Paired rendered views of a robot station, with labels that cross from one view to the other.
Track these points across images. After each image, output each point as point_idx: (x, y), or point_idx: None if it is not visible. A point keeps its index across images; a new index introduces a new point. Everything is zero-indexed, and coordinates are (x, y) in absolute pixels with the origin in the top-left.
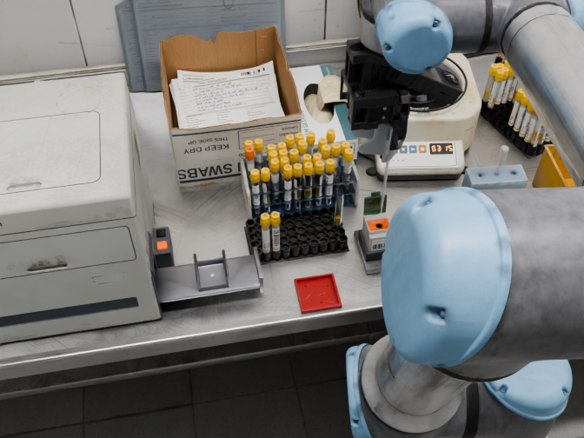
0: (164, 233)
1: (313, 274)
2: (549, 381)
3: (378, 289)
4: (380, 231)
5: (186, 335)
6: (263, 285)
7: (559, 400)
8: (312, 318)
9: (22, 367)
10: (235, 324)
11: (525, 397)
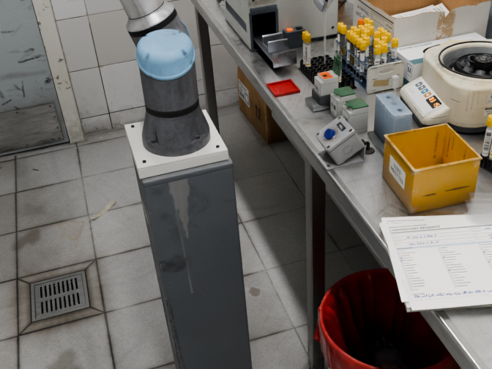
0: (298, 28)
1: (299, 86)
2: (150, 48)
3: (293, 107)
4: (320, 77)
5: (242, 58)
6: (284, 73)
7: (141, 54)
8: (264, 90)
9: (217, 31)
10: (253, 69)
11: (140, 41)
